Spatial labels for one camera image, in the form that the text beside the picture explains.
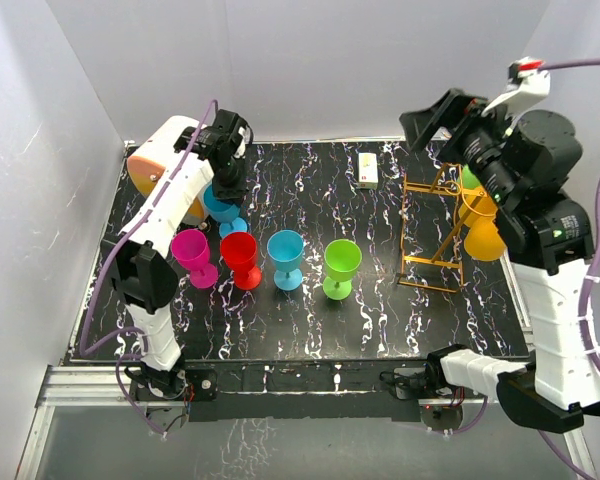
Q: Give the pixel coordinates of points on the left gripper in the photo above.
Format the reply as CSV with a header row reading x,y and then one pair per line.
x,y
231,195

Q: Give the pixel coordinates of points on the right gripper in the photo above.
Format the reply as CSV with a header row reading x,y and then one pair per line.
x,y
421,127

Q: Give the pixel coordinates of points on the dark blue wine glass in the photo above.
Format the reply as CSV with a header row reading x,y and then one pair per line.
x,y
227,215

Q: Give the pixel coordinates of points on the red wine glass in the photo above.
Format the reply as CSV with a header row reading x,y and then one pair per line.
x,y
240,253

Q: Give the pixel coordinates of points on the pale green wine glass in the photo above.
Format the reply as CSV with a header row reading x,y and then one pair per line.
x,y
468,179

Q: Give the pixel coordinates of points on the magenta wine glass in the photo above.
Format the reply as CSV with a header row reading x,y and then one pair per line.
x,y
191,250

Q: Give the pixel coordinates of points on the light blue wine glass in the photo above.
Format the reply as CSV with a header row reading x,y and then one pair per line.
x,y
285,248

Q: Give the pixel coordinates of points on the yellow wine glass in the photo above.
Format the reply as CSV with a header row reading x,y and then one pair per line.
x,y
483,241
475,204

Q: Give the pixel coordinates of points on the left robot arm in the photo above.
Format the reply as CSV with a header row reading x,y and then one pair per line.
x,y
137,262

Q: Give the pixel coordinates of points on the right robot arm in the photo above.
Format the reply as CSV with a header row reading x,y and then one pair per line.
x,y
523,162

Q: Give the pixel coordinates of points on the small white box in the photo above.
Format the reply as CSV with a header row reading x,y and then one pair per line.
x,y
368,176

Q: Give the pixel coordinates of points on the white cylindrical drum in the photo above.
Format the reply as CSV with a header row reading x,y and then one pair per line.
x,y
152,164

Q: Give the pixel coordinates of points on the black front base bar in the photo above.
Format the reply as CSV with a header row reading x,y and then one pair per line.
x,y
314,389

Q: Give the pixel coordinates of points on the gold wire glass rack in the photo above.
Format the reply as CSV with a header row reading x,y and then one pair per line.
x,y
429,192

